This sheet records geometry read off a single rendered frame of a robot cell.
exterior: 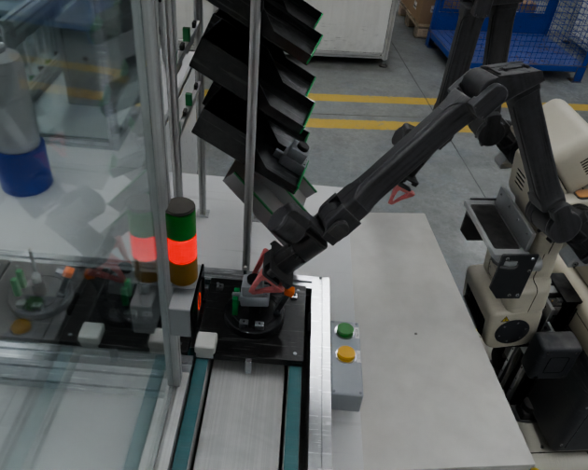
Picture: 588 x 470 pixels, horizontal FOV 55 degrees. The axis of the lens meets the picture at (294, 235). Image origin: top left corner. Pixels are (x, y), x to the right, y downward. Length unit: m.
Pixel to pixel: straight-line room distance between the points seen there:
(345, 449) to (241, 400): 0.24
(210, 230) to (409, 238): 0.63
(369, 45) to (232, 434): 4.49
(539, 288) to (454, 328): 0.30
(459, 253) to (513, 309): 1.53
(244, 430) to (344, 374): 0.25
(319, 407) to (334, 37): 4.34
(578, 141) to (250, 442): 0.99
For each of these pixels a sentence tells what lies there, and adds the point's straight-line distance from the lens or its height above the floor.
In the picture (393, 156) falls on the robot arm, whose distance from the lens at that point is 1.13.
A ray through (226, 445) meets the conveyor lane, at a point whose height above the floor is 0.92.
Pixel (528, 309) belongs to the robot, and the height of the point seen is 0.82.
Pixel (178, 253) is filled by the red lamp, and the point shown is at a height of 1.34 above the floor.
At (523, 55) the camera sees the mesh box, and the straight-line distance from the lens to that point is 5.65.
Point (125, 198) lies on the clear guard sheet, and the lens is 0.73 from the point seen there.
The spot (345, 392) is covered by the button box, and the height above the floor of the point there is 0.96.
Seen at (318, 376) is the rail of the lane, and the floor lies 0.95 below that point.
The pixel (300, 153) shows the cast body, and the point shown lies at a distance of 1.38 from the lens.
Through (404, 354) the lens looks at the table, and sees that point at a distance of 1.47.
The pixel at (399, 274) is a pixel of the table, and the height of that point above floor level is 0.86.
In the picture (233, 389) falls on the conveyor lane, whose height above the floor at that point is 0.92.
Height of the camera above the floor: 1.95
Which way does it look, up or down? 39 degrees down
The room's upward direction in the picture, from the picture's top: 6 degrees clockwise
